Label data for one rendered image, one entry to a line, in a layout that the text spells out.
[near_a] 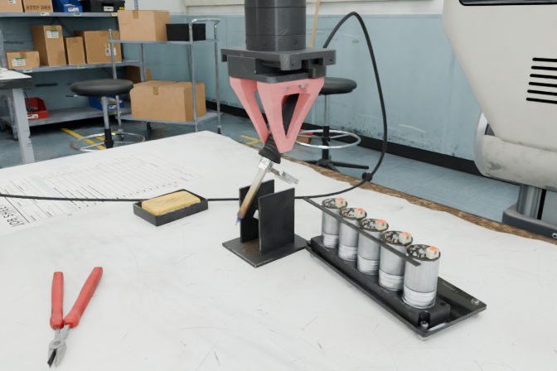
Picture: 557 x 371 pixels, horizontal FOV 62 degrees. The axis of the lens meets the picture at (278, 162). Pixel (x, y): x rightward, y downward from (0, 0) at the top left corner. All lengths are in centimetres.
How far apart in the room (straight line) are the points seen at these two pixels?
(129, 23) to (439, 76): 230
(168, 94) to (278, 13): 334
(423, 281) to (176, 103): 343
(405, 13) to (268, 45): 304
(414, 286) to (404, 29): 312
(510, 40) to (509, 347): 47
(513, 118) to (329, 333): 48
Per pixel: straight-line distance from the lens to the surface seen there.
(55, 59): 453
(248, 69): 43
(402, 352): 38
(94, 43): 462
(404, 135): 350
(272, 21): 42
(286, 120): 46
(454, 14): 79
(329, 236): 45
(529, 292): 48
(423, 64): 336
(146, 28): 381
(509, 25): 75
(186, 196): 60
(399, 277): 40
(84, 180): 75
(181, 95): 368
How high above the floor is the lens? 98
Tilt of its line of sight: 17 degrees down
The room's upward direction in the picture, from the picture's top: straight up
